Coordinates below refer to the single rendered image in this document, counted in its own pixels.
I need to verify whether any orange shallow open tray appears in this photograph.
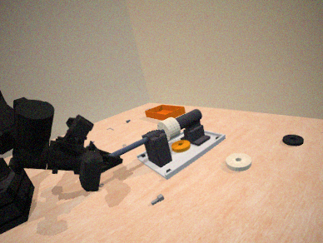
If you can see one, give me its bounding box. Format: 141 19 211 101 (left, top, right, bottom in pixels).
145 105 186 121

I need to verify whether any black flat disc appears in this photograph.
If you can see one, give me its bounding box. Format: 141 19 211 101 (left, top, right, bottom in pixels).
282 135 304 146

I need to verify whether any grey bolt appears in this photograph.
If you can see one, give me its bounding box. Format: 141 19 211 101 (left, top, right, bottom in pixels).
151 194 165 206

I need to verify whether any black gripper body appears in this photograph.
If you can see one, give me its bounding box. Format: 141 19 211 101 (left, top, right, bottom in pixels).
47 138 102 192

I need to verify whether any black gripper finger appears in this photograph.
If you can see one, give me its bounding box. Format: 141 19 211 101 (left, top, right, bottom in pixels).
95 148 123 173
89 141 111 155

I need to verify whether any dark grey cylindrical shaft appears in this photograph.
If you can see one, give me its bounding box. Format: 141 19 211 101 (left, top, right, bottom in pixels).
108 137 149 157

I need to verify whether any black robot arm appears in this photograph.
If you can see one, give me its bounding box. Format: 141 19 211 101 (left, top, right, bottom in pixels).
0 90 94 182

